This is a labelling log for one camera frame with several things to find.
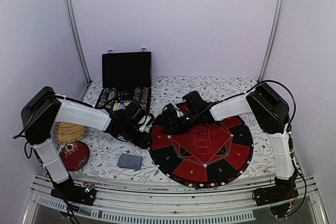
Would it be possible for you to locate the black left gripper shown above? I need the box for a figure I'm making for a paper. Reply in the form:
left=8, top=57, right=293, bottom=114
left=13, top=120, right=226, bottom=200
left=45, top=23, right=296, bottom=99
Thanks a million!
left=122, top=123, right=153, bottom=150

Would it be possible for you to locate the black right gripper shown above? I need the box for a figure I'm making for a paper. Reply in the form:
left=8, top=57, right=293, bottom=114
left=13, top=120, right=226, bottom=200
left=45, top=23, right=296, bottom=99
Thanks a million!
left=161, top=110, right=199, bottom=135

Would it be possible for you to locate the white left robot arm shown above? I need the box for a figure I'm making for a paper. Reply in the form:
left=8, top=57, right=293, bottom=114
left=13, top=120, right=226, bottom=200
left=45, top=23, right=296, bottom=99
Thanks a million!
left=13, top=86, right=154, bottom=200

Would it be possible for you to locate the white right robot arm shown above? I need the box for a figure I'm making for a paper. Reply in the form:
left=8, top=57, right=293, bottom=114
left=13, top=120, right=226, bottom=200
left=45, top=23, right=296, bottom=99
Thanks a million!
left=160, top=80, right=298, bottom=201

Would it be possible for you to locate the blue texas holdem card box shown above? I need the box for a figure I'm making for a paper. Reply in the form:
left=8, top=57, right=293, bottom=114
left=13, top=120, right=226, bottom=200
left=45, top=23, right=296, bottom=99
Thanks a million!
left=112, top=102, right=130, bottom=111

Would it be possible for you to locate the chip row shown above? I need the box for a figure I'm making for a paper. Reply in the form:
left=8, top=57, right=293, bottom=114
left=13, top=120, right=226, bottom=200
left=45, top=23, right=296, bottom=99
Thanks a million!
left=106, top=88, right=118, bottom=110
left=96, top=88, right=110, bottom=109
left=139, top=87, right=149, bottom=112
left=133, top=87, right=141, bottom=103

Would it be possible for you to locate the black triangular all-in button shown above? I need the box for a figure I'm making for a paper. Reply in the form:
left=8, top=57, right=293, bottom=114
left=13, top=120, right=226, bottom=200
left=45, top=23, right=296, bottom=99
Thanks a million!
left=118, top=91, right=129, bottom=100

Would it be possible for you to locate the far right chip row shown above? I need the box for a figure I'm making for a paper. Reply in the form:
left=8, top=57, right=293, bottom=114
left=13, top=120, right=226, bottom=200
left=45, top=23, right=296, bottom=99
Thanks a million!
left=139, top=87, right=149, bottom=112

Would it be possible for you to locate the floral white tablecloth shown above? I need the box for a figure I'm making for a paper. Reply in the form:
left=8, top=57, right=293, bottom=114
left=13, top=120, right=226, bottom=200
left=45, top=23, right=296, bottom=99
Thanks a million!
left=71, top=76, right=292, bottom=183

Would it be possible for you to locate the blue playing card deck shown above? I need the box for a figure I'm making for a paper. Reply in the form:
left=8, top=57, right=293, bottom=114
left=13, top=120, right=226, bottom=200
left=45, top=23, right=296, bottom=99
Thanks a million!
left=117, top=154, right=143, bottom=170

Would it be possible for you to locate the far left chip row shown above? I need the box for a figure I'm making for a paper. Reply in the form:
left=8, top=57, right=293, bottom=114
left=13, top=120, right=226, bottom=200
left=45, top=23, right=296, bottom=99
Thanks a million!
left=96, top=88, right=110, bottom=109

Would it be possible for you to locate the round red black poker mat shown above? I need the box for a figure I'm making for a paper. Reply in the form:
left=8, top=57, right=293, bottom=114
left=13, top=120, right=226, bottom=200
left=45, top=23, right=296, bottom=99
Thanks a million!
left=150, top=115, right=254, bottom=188

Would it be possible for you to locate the black poker chip case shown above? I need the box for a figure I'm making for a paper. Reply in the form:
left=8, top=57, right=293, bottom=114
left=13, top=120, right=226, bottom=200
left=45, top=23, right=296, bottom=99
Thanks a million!
left=99, top=51, right=152, bottom=112

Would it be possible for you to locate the red floral round cushion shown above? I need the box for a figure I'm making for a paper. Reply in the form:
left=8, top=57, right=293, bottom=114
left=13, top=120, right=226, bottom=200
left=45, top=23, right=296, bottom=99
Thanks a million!
left=59, top=141, right=90, bottom=172

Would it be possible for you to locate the woven bamboo tray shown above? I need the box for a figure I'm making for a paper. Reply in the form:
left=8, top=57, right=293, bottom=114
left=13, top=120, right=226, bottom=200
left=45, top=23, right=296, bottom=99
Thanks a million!
left=55, top=122, right=86, bottom=144

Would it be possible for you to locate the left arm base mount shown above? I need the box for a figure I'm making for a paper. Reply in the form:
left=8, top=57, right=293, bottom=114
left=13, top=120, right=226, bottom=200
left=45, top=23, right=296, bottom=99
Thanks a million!
left=50, top=178, right=97, bottom=206

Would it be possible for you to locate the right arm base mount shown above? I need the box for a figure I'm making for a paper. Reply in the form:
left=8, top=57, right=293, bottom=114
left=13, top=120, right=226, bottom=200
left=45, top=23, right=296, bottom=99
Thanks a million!
left=252, top=175, right=299, bottom=219

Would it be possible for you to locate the aluminium frame post left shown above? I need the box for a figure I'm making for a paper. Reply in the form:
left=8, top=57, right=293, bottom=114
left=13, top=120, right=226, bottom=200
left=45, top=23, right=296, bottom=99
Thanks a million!
left=64, top=0, right=92, bottom=84

